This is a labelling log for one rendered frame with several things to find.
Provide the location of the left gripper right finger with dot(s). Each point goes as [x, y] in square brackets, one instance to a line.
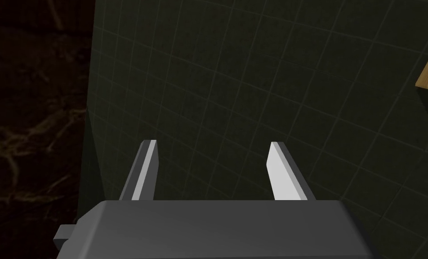
[286, 180]

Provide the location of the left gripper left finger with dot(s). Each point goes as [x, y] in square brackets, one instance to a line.
[142, 176]

